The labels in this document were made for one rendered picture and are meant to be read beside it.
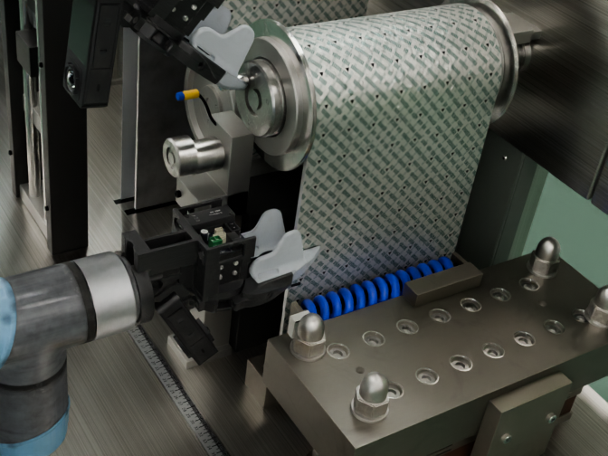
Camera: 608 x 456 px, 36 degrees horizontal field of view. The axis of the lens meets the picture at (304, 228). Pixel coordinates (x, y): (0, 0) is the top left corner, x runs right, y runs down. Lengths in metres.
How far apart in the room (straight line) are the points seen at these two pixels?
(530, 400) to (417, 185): 0.25
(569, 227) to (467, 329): 2.20
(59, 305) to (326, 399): 0.27
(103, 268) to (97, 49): 0.19
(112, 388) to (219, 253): 0.28
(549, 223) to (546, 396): 2.21
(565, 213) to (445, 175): 2.25
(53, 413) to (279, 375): 0.23
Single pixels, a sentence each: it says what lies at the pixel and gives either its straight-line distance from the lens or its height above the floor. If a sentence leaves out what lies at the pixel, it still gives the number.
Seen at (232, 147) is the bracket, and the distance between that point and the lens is 0.95.
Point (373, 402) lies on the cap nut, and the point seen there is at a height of 1.05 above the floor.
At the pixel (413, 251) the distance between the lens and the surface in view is 1.08.
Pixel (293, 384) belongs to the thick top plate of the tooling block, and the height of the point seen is 1.01.
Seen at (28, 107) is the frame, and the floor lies 1.06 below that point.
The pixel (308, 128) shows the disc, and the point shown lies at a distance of 0.88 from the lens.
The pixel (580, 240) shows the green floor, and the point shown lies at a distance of 3.17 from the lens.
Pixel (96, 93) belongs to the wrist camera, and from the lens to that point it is 0.83.
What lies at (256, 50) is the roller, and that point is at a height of 1.29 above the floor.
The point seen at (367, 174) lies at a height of 1.18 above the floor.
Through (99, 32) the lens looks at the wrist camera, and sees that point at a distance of 0.80.
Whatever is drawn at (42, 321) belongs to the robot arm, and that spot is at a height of 1.13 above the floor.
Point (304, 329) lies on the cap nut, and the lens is 0.93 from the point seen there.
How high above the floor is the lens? 1.68
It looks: 35 degrees down
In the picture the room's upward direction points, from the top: 9 degrees clockwise
